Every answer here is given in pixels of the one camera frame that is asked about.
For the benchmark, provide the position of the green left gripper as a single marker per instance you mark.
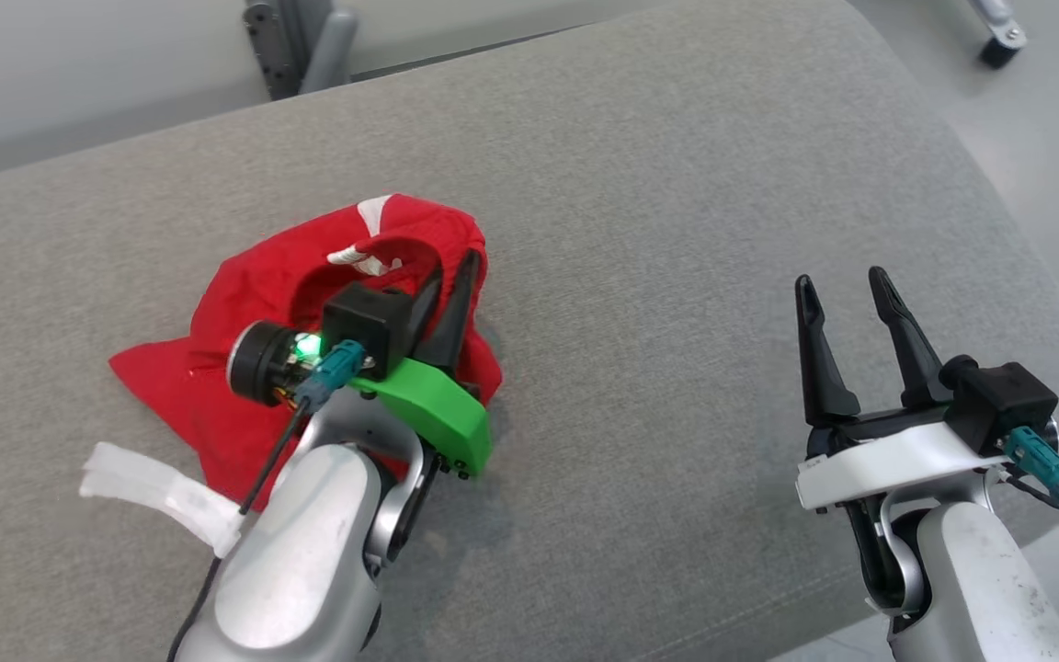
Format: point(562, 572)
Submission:
point(438, 409)

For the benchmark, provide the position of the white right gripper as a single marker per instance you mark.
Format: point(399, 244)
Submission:
point(897, 460)

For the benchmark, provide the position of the red shorts with white trim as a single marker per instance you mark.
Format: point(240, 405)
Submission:
point(244, 285)

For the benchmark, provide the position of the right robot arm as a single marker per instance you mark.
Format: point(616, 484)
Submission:
point(980, 588)

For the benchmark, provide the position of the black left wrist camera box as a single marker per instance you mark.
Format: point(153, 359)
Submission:
point(364, 317)

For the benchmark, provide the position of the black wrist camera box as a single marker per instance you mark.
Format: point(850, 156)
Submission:
point(1007, 395)
point(364, 317)

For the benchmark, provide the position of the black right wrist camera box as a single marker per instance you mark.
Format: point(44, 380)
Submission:
point(1007, 395)

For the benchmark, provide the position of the grey metal frame post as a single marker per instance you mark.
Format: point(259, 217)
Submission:
point(332, 46)

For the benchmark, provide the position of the grey frame leg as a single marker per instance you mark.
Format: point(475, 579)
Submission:
point(998, 37)

